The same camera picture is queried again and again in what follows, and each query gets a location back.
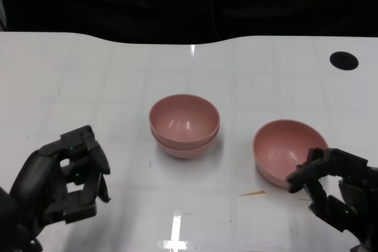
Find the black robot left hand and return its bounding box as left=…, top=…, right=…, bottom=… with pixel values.
left=8, top=125, right=112, bottom=228

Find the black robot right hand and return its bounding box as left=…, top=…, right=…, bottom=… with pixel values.
left=286, top=147, right=378, bottom=247

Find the yellow wood sliver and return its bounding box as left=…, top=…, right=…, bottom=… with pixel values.
left=237, top=190, right=266, bottom=197

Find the grey background object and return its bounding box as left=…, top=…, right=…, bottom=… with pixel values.
left=0, top=0, right=8, bottom=32

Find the black backdrop cloth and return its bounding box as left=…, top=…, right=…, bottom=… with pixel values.
left=0, top=0, right=378, bottom=45

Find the black table cable grommet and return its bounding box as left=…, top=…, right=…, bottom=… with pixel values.
left=329, top=51, right=360, bottom=71

